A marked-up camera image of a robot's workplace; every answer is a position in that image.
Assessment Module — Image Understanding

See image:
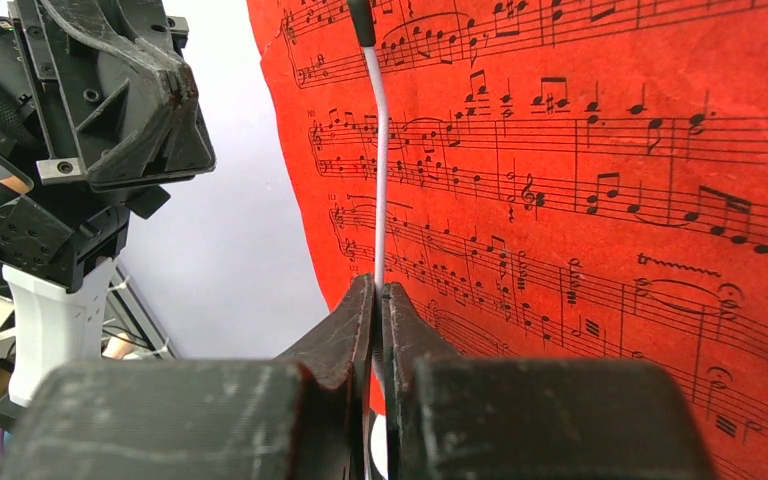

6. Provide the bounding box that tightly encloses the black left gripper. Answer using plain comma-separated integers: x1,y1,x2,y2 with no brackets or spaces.
0,1,216,219

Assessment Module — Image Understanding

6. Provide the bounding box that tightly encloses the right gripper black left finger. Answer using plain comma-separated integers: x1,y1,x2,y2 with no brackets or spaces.
0,275,375,479

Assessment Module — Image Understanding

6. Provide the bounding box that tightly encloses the red sheet music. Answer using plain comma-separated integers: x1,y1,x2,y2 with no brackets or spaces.
246,0,768,480

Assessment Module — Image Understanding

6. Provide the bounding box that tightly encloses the lilac tripod music stand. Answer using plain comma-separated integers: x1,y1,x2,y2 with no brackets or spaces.
347,0,392,480

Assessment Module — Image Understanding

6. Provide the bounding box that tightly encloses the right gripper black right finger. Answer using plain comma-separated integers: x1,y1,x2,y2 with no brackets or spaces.
381,283,717,479

